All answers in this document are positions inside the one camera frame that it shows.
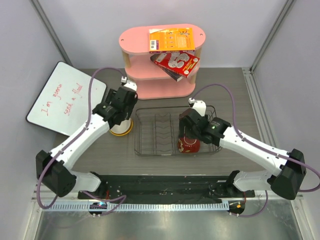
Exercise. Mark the white ribbed bowl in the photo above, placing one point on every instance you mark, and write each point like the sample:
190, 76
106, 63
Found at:
122, 126

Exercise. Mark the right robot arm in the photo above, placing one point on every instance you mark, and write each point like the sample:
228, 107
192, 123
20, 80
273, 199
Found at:
283, 171

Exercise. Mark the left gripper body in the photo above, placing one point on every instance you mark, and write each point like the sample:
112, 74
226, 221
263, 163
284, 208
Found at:
128, 113

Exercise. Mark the pink three-tier shelf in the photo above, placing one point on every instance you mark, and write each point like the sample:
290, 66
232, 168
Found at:
152, 82

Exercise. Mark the black wire dish rack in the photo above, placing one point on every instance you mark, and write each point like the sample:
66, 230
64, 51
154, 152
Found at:
156, 133

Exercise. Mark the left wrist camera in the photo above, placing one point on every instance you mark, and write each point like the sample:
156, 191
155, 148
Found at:
128, 83

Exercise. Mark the yellow bowl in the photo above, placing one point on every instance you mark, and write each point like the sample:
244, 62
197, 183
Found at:
121, 133

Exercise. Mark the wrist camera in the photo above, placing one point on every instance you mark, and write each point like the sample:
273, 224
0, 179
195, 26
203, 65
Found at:
198, 107
128, 83

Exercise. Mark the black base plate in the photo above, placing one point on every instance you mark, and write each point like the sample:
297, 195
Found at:
171, 189

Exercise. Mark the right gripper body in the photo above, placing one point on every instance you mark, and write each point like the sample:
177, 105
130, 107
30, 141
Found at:
196, 134

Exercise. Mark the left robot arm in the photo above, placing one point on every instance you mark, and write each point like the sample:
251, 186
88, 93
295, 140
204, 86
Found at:
54, 168

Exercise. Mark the white dry-erase board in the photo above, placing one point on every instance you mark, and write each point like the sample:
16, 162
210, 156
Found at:
62, 105

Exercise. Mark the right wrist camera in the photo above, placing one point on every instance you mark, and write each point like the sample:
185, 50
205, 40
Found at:
198, 107

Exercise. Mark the orange book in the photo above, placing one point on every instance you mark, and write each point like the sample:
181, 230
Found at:
171, 40

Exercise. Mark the red book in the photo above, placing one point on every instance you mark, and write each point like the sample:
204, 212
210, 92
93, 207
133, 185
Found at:
177, 65

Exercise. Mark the white slotted cable duct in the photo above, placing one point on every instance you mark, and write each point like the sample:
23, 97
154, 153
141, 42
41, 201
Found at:
81, 206

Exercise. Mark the red patterned bowl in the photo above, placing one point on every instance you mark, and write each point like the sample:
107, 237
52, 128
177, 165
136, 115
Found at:
188, 145

